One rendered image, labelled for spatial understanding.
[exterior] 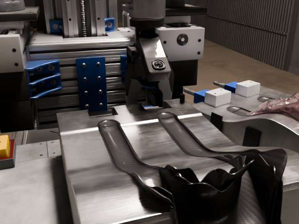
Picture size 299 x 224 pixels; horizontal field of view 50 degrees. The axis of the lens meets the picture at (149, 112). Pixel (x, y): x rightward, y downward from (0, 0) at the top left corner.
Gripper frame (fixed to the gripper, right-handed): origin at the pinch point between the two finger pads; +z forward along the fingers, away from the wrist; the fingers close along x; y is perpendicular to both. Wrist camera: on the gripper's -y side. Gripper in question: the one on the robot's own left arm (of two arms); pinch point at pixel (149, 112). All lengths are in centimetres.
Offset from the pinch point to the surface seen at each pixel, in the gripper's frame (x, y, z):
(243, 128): -14.6, -15.2, -1.1
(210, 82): -140, 262, 85
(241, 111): -19.6, -6.0, -0.4
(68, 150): 17.9, -20.4, -3.9
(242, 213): -0.4, -39.6, -3.7
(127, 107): 6.2, -7.0, -4.4
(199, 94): -12.9, 2.4, -2.2
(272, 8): -253, 327, 11
